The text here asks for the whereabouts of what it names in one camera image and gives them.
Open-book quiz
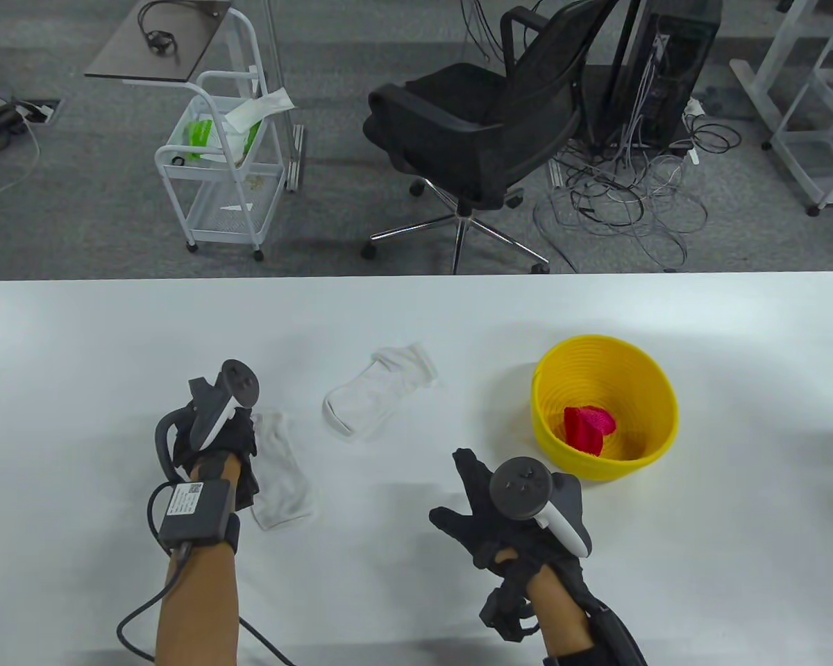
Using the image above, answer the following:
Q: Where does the pink sock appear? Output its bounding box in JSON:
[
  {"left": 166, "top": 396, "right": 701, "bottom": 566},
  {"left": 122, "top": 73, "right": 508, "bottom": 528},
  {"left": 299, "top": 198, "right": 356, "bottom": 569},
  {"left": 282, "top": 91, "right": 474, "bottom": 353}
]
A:
[
  {"left": 576, "top": 408, "right": 616, "bottom": 438},
  {"left": 562, "top": 406, "right": 616, "bottom": 457}
]

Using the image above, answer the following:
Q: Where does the black computer tower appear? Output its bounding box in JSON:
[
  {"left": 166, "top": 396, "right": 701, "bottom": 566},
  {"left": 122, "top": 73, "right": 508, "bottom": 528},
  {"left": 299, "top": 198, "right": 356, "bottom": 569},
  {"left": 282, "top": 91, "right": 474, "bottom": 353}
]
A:
[{"left": 600, "top": 0, "right": 724, "bottom": 150}]

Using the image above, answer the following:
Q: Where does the yellow woven basket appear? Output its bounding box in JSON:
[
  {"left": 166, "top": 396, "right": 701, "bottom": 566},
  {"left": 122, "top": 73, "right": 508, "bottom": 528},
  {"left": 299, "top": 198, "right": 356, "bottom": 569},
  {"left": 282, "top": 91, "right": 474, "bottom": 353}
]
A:
[{"left": 531, "top": 335, "right": 680, "bottom": 483}]

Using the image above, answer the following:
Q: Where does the black coiled cable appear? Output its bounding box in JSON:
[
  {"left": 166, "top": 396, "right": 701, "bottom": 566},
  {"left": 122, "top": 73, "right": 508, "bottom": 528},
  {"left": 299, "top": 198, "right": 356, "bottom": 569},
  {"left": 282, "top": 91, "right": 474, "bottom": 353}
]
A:
[{"left": 137, "top": 0, "right": 180, "bottom": 56}]

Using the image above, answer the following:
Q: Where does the white rolling cart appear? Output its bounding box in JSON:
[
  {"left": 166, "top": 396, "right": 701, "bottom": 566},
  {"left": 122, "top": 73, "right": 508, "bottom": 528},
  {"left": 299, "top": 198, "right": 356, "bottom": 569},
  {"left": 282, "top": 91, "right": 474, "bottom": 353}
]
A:
[{"left": 155, "top": 69, "right": 287, "bottom": 262}]

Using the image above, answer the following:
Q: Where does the small black wrist module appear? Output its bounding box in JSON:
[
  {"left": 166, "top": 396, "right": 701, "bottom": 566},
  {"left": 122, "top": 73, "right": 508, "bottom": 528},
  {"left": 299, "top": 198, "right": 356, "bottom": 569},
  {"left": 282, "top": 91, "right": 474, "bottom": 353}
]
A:
[{"left": 479, "top": 579, "right": 539, "bottom": 639}]

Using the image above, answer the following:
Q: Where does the white cable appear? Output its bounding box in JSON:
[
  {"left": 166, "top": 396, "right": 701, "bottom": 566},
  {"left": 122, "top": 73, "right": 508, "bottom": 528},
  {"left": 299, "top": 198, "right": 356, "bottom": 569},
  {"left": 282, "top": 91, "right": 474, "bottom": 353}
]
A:
[{"left": 0, "top": 118, "right": 40, "bottom": 198}]

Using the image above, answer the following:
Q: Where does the grey metal stand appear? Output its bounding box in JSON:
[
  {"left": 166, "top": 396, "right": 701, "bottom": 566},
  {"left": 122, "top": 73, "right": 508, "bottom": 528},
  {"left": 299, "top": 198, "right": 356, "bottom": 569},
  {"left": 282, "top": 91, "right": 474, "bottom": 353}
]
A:
[{"left": 260, "top": 0, "right": 306, "bottom": 193}]

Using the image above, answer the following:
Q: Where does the white power strip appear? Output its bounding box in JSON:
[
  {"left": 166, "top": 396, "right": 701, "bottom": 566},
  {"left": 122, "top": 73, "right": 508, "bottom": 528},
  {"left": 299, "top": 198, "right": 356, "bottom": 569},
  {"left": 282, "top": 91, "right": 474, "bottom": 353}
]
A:
[{"left": 682, "top": 97, "right": 706, "bottom": 166}]

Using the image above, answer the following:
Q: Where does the white cloth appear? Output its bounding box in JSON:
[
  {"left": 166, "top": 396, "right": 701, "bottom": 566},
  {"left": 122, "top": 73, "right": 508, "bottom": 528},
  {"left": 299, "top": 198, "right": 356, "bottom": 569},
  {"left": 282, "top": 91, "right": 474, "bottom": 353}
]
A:
[{"left": 224, "top": 88, "right": 296, "bottom": 133}]

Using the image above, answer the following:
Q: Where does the person's left hand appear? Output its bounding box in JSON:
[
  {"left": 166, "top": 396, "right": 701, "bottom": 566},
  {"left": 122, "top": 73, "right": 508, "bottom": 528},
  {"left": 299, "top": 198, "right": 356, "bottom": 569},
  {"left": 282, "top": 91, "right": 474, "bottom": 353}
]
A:
[{"left": 170, "top": 413, "right": 261, "bottom": 514}]

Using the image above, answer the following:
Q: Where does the white metal rack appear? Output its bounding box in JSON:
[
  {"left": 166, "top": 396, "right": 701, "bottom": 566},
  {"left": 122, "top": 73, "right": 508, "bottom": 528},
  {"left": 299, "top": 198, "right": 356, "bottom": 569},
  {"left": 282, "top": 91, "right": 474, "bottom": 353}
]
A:
[{"left": 771, "top": 0, "right": 833, "bottom": 216}]

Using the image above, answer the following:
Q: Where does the tangle of cables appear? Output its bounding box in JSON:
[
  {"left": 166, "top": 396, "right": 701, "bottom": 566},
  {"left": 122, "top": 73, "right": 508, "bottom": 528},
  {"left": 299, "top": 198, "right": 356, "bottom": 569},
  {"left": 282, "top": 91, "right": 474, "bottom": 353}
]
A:
[{"left": 533, "top": 97, "right": 742, "bottom": 273}]

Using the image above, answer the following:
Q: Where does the person's right hand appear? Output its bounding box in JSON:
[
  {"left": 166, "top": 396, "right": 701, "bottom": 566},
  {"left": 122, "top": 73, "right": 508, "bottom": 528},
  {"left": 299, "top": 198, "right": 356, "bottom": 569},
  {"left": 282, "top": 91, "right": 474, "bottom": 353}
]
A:
[{"left": 429, "top": 447, "right": 591, "bottom": 577}]

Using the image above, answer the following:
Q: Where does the brown top side table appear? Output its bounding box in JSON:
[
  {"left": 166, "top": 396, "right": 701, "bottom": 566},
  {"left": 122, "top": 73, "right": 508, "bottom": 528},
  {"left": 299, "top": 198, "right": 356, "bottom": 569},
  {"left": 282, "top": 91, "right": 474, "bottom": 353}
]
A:
[{"left": 83, "top": 0, "right": 261, "bottom": 91}]

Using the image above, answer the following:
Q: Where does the thick white sock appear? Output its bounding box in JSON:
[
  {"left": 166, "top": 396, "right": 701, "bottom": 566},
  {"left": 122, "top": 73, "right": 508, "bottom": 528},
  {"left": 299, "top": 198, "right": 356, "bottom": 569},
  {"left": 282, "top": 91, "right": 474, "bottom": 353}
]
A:
[{"left": 323, "top": 342, "right": 437, "bottom": 439}]

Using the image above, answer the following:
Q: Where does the grey white hand controller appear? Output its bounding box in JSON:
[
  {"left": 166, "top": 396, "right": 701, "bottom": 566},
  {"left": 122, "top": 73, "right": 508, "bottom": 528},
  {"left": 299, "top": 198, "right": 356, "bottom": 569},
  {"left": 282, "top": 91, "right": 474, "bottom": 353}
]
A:
[
  {"left": 489, "top": 456, "right": 592, "bottom": 559},
  {"left": 155, "top": 359, "right": 261, "bottom": 483}
]

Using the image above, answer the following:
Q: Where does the black office chair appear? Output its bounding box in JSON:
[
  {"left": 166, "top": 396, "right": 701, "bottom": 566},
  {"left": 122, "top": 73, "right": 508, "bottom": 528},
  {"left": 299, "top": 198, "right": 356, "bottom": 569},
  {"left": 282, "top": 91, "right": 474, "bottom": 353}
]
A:
[{"left": 360, "top": 0, "right": 629, "bottom": 275}]

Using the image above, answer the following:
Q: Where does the green white packet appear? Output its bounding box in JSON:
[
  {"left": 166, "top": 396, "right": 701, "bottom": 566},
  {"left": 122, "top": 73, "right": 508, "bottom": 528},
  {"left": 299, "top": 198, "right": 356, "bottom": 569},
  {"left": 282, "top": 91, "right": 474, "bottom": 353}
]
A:
[{"left": 184, "top": 119, "right": 264, "bottom": 164}]

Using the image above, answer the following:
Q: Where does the person's left forearm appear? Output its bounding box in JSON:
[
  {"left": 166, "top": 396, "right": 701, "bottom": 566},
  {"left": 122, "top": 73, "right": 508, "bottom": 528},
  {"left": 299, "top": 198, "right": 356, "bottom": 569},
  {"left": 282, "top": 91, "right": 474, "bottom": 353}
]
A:
[{"left": 154, "top": 458, "right": 242, "bottom": 666}]

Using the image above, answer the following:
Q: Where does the floor socket box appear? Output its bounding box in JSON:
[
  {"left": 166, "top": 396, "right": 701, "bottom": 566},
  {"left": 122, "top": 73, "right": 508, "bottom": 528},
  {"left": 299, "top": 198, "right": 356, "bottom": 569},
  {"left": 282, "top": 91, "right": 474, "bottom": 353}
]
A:
[{"left": 14, "top": 97, "right": 63, "bottom": 126}]

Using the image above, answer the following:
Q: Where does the black labelled wrist box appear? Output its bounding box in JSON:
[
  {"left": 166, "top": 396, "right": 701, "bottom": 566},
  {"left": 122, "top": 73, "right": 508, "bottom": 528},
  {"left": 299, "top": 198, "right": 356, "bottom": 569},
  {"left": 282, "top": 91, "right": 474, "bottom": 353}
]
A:
[
  {"left": 583, "top": 600, "right": 650, "bottom": 666},
  {"left": 146, "top": 480, "right": 242, "bottom": 556}
]

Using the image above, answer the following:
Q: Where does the sheer white sock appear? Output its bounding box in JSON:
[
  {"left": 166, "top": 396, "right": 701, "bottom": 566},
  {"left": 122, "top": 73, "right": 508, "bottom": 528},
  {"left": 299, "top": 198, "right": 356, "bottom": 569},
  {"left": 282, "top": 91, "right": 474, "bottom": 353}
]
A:
[{"left": 249, "top": 411, "right": 318, "bottom": 533}]

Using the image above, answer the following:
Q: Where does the person's right forearm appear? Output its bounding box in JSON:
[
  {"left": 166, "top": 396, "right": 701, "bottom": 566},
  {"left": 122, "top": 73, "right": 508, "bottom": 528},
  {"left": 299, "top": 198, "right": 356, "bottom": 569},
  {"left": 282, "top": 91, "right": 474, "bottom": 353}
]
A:
[{"left": 528, "top": 562, "right": 594, "bottom": 666}]

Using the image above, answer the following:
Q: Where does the white desk frame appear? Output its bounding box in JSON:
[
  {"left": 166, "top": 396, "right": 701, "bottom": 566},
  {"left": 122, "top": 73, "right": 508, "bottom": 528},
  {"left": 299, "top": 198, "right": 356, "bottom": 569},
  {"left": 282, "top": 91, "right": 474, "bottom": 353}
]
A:
[{"left": 729, "top": 0, "right": 833, "bottom": 150}]

